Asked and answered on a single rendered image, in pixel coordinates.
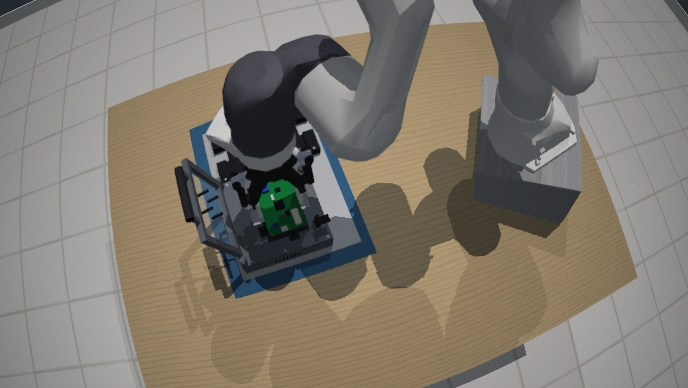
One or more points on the green circuit board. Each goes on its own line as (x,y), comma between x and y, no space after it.
(280,207)

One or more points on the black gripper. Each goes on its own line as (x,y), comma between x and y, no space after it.
(286,172)

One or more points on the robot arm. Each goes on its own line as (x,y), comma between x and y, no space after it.
(320,78)

